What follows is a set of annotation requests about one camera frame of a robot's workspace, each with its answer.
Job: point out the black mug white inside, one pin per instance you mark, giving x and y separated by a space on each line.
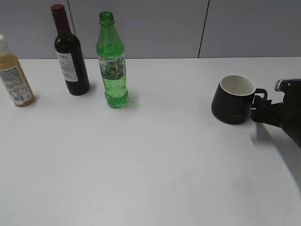
233 98

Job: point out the orange juice bottle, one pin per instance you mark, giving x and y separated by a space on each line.
13 77

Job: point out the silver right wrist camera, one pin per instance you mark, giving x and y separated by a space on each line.
288 85

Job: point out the green sprite bottle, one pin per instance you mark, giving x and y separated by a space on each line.
111 54

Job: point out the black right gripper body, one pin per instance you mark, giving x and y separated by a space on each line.
290 116

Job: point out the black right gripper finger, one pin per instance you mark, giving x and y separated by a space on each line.
263 115
261 103

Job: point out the dark red wine bottle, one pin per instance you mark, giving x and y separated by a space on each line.
69 54

